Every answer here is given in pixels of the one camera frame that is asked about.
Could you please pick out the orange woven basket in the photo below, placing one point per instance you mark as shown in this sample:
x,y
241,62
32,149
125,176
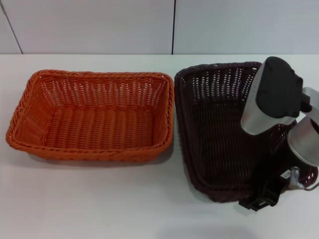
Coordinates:
x,y
94,124

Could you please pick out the dark brown woven basket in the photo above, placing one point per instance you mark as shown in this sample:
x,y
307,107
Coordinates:
x,y
214,139

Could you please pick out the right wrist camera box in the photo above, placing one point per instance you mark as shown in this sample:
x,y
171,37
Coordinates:
x,y
271,94

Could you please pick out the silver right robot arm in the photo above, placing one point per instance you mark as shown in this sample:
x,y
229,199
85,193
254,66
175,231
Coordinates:
x,y
305,142

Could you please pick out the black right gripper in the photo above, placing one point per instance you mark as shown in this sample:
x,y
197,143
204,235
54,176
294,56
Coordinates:
x,y
272,164

